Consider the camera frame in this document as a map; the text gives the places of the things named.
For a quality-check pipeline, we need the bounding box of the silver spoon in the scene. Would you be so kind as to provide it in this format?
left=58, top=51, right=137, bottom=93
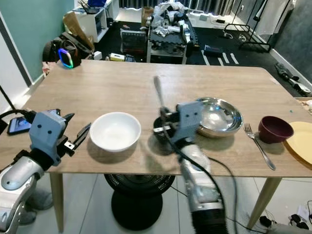
left=153, top=76, right=167, bottom=111

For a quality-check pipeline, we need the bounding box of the white bowl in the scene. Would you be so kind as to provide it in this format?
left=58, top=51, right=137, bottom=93
left=89, top=112, right=142, bottom=153

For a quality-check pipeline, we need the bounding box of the stainless steel bowl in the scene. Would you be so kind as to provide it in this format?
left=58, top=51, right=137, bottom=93
left=195, top=97, right=243, bottom=138

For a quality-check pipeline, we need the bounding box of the black smartphone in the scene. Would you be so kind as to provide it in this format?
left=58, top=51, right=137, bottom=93
left=7, top=110, right=36, bottom=136

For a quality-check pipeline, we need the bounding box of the wooden table leg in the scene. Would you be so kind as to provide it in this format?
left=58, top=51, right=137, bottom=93
left=247, top=177, right=283, bottom=230
left=50, top=173, right=64, bottom=233

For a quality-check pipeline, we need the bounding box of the black speaker with rainbow light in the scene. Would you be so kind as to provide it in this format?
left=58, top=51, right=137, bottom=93
left=57, top=47, right=77, bottom=69

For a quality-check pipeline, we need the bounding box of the grey slipper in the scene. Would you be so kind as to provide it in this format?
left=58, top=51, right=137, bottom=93
left=24, top=189, right=53, bottom=225

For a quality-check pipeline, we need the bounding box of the black bag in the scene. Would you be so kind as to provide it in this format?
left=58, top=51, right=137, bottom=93
left=42, top=40, right=62, bottom=63

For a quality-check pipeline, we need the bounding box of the yellow and white box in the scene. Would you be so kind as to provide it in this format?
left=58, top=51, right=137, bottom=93
left=109, top=52, right=126, bottom=62

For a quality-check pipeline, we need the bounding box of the black floor fan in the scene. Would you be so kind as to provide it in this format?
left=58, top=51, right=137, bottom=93
left=104, top=174, right=176, bottom=231

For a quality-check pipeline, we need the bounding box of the black crate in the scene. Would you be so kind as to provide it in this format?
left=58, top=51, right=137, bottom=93
left=119, top=29, right=149, bottom=55

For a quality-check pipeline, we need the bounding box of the blue flat box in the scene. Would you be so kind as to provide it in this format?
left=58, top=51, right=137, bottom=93
left=203, top=44, right=225, bottom=56

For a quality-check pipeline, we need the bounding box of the cart with robot parts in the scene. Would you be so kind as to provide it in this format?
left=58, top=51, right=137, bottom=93
left=145, top=2, right=198, bottom=64

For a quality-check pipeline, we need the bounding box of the brown cardboard sheet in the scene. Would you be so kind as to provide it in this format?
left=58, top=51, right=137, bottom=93
left=63, top=12, right=94, bottom=50

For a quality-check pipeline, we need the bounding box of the low white shelf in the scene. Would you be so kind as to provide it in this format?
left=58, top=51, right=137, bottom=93
left=78, top=0, right=118, bottom=43

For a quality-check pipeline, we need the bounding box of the black metal rack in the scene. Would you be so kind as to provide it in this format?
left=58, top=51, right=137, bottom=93
left=222, top=21, right=272, bottom=53

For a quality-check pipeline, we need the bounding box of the black power strip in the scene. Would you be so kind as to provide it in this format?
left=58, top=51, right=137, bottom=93
left=275, top=62, right=312, bottom=97

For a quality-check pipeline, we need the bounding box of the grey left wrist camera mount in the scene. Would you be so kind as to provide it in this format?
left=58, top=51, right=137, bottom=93
left=29, top=110, right=70, bottom=156

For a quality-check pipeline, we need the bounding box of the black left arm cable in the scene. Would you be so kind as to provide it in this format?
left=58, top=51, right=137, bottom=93
left=0, top=109, right=38, bottom=123

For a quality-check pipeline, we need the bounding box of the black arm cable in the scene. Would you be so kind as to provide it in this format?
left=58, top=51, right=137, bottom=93
left=0, top=109, right=38, bottom=123
left=168, top=132, right=238, bottom=230

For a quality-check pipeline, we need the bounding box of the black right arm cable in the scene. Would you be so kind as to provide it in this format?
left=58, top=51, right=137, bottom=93
left=168, top=132, right=238, bottom=230

